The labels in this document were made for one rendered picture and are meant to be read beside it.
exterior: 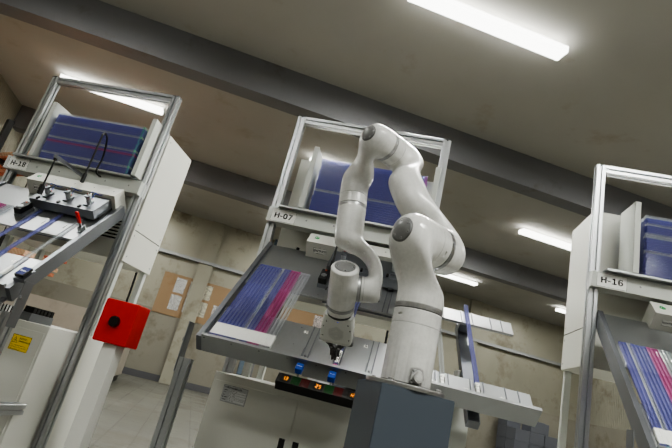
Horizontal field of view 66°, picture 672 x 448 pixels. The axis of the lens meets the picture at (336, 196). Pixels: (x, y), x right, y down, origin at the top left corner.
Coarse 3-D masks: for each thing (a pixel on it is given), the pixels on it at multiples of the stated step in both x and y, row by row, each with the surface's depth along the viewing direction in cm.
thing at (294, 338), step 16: (288, 336) 184; (304, 336) 185; (288, 352) 176; (304, 352) 177; (320, 352) 178; (352, 352) 179; (368, 352) 180; (384, 352) 181; (352, 368) 172; (368, 368) 173
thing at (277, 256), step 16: (272, 256) 233; (288, 256) 234; (304, 256) 235; (304, 272) 223; (320, 272) 224; (304, 288) 212; (320, 288) 213; (384, 288) 218; (368, 304) 206; (384, 304) 207
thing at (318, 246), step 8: (312, 240) 233; (320, 240) 234; (328, 240) 235; (312, 248) 233; (320, 248) 232; (328, 248) 231; (376, 248) 232; (384, 248) 233; (312, 256) 235; (320, 256) 234; (328, 256) 233; (384, 256) 226
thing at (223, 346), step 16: (208, 336) 177; (224, 352) 178; (240, 352) 176; (256, 352) 175; (272, 352) 173; (272, 368) 176; (288, 368) 174; (304, 368) 172; (320, 368) 171; (336, 368) 169; (336, 384) 172; (352, 384) 170
